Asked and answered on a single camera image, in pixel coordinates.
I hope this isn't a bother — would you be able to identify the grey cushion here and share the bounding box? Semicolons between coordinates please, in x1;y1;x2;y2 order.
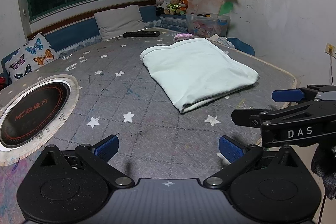
94;5;145;41

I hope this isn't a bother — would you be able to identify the orange fox plush toy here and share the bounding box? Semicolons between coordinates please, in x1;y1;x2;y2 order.
179;0;189;15

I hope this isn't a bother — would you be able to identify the wall power socket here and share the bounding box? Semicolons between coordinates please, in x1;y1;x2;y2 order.
325;43;335;57

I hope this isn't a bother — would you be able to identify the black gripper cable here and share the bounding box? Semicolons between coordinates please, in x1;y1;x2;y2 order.
317;191;329;224

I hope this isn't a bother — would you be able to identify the clear plastic storage box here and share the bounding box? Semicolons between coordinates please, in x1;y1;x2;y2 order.
186;14;231;38

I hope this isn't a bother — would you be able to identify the pile of clothes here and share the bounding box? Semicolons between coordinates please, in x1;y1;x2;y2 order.
208;34;235;48

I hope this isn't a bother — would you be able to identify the round induction cooker plate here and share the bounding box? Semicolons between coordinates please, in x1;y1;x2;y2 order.
1;74;80;166

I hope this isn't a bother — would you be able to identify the black remote control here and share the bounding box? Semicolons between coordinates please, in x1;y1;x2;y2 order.
123;31;160;38

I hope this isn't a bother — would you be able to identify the grey star tablecloth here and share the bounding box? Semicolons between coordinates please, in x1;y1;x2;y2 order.
0;27;299;224

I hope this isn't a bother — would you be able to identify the black gloved right hand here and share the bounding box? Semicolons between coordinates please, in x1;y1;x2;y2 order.
311;144;336;200

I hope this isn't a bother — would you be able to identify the panda plush toy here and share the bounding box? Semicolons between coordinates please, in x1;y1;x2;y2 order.
155;0;168;17

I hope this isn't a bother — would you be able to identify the butterfly print pillow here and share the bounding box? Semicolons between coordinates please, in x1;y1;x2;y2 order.
5;33;59;83

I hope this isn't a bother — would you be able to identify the pale green garment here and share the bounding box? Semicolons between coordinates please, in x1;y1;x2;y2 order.
140;38;259;113

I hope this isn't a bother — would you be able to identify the pink hair scrunchie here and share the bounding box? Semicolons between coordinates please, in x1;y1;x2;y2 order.
174;33;193;41

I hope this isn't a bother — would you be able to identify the bear plush toy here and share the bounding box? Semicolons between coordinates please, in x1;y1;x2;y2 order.
165;0;181;15

